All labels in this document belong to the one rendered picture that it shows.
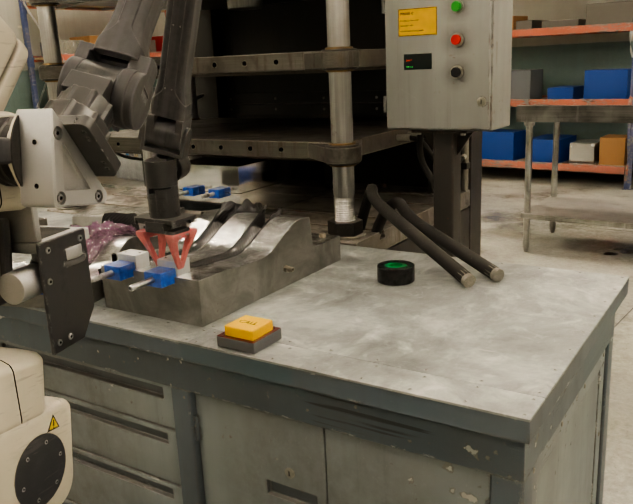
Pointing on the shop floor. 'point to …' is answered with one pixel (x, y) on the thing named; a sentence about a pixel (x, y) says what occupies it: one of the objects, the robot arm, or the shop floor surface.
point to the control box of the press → (447, 83)
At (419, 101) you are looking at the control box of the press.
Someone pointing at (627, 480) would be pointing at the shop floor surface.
